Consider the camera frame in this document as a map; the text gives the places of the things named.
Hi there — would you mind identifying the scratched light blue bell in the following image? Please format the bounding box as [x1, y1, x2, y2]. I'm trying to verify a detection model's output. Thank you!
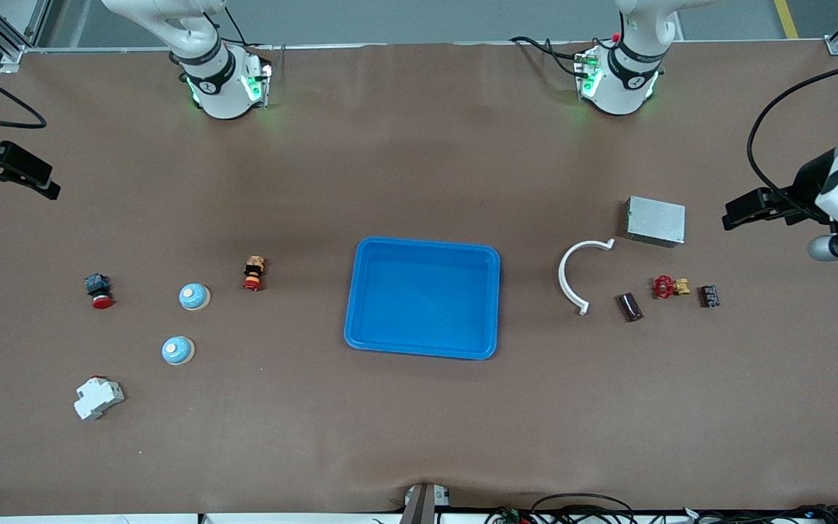
[178, 282, 211, 312]

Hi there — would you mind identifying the light blue call bell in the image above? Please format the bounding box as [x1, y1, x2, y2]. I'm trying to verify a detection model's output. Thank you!
[161, 336, 196, 366]

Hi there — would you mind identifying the grey metal box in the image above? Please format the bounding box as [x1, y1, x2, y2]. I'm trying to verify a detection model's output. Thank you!
[624, 196, 687, 249]

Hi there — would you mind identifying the brass valve red handwheel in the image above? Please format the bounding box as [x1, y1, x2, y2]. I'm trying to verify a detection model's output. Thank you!
[653, 274, 691, 300]

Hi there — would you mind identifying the red mushroom emergency stop button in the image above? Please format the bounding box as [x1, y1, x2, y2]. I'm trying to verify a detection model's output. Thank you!
[84, 273, 115, 310]

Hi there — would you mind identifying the white curved pipe clamp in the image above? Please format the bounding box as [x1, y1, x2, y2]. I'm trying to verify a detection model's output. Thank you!
[558, 239, 616, 316]

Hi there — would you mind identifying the white circuit breaker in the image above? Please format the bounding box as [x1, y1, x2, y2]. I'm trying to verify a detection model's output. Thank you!
[73, 376, 126, 421]

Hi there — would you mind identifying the blue plastic tray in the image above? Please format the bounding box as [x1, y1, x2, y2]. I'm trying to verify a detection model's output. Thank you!
[344, 237, 501, 361]

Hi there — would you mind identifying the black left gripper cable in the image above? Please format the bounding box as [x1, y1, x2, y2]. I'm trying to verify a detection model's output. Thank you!
[746, 55, 838, 212]

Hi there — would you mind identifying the black right arm base cable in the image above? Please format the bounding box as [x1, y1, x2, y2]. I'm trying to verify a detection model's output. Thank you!
[201, 6, 274, 70]

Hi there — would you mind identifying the black arm base cable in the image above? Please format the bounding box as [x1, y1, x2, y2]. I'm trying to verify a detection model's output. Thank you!
[510, 35, 598, 79]
[201, 6, 274, 70]

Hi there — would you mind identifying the red yellow push button switch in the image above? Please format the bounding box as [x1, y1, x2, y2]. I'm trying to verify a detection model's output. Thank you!
[242, 255, 267, 293]

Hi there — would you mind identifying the black left arm base cable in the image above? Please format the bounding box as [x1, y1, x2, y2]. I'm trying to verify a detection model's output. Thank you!
[510, 35, 598, 79]

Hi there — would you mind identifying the black cable bundle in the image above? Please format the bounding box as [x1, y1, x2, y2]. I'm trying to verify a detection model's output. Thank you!
[681, 504, 838, 524]

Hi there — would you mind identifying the black cable loop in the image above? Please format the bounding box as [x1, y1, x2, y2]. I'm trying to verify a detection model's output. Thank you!
[532, 493, 636, 524]

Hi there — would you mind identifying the aluminium camera mount profile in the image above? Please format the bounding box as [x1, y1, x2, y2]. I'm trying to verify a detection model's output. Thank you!
[399, 483, 450, 524]

